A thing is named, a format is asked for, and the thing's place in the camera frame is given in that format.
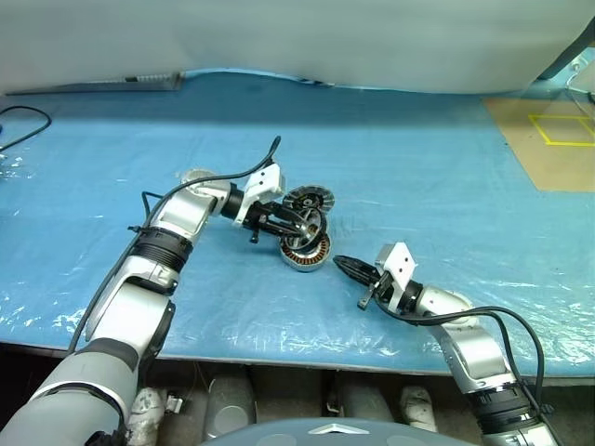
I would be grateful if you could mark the yellow tape square marking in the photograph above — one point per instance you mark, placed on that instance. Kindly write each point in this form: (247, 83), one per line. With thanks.
(539, 129)

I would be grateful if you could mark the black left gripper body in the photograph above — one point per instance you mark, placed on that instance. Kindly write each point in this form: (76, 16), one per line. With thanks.
(262, 216)

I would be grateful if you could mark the white backdrop sheet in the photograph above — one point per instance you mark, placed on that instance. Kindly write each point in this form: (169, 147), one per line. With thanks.
(279, 37)

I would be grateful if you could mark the dark slanted frame bar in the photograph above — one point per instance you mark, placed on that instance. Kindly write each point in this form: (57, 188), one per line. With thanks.
(564, 56)

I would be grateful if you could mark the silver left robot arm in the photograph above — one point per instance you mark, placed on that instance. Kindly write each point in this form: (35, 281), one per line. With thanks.
(181, 218)

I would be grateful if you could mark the brown cardboard sheet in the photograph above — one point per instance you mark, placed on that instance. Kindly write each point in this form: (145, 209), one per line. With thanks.
(558, 172)

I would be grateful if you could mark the copper wound motor stator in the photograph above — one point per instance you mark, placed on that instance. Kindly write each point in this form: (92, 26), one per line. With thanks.
(307, 263)

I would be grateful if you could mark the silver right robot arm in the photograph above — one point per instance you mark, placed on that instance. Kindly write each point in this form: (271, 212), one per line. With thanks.
(479, 353)

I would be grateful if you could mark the white rounded shoe-like shape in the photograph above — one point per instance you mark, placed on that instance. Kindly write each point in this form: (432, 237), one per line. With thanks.
(146, 409)
(418, 406)

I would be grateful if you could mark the dark grey rounded cylinder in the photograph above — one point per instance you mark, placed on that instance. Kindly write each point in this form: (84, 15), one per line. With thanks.
(230, 404)
(362, 399)

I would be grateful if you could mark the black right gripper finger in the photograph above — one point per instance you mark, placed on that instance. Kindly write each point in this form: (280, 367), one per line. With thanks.
(360, 277)
(355, 264)

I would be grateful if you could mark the black motor rotor cap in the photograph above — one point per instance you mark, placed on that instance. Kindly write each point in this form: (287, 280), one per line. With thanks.
(321, 200)

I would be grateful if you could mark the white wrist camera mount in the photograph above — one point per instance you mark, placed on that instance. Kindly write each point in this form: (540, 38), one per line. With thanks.
(400, 265)
(267, 181)

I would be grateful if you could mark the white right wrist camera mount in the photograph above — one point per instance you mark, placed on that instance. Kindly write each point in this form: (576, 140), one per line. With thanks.
(400, 265)

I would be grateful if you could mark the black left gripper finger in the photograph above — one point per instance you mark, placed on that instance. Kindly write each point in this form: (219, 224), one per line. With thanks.
(283, 229)
(290, 215)

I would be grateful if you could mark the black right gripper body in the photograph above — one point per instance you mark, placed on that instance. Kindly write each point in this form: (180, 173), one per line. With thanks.
(382, 290)

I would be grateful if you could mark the grey power strip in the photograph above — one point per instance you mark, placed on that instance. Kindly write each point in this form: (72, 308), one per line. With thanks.
(153, 79)

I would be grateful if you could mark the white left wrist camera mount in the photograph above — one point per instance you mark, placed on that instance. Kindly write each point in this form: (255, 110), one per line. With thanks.
(267, 181)

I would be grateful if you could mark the grey robot torso with emblem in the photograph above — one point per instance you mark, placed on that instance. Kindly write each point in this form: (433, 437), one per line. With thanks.
(334, 432)

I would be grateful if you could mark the clear acrylic stand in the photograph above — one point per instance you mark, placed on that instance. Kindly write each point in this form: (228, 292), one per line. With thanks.
(578, 76)

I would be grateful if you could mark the silver spoked motor cover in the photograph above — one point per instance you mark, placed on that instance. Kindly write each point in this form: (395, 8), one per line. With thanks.
(321, 224)

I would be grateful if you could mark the blue foam table mat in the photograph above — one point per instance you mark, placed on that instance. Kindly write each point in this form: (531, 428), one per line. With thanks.
(418, 153)

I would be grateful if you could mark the small white black connector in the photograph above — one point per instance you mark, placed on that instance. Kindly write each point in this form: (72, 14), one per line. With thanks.
(174, 404)

